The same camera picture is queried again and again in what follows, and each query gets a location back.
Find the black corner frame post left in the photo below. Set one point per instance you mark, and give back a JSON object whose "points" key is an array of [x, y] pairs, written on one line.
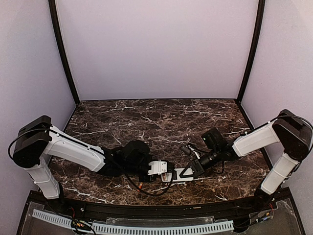
{"points": [[62, 51]]}

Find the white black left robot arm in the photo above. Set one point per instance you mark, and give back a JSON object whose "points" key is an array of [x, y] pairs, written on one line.
{"points": [[40, 138]]}

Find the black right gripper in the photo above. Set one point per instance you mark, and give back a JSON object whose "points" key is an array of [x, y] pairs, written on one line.
{"points": [[198, 167]]}

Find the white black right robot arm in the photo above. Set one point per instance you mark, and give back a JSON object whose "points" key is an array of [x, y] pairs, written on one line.
{"points": [[294, 133]]}

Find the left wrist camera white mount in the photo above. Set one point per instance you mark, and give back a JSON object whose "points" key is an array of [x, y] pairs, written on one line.
{"points": [[160, 167]]}

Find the black corner frame post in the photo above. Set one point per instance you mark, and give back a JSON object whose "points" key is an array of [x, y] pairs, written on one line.
{"points": [[62, 51], [253, 48]]}

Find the black front rail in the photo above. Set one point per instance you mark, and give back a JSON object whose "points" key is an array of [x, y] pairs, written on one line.
{"points": [[238, 209]]}

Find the white remote control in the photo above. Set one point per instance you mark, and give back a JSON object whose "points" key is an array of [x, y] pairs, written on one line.
{"points": [[176, 177]]}

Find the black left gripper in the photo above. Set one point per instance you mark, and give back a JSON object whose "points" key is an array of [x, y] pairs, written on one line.
{"points": [[144, 177]]}

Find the white slotted cable duct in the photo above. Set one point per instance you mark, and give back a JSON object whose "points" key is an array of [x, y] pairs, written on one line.
{"points": [[120, 226]]}

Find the black corner frame post right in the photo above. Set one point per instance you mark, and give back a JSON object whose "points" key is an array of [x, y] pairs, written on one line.
{"points": [[253, 48]]}

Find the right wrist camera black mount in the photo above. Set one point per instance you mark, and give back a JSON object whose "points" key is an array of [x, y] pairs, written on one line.
{"points": [[190, 151]]}

